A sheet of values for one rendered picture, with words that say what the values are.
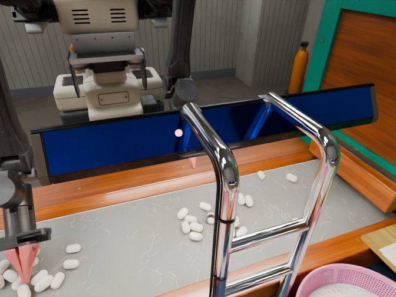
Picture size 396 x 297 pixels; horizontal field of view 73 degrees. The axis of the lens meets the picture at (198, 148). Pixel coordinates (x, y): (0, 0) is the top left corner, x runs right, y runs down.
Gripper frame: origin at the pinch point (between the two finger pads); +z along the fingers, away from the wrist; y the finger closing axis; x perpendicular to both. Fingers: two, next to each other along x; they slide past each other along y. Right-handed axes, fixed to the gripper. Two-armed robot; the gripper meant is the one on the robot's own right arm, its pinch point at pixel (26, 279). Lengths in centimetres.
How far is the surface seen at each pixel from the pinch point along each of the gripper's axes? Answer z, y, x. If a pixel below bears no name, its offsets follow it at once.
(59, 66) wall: -204, -20, 232
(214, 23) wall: -226, 171, 202
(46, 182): -13.1, 12.3, -26.3
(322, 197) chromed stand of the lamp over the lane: -1, 49, -33
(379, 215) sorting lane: 10, 87, -5
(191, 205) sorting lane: -6.1, 39.4, 8.6
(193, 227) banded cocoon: -0.7, 37.1, 1.7
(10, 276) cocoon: -1.2, -3.3, 1.6
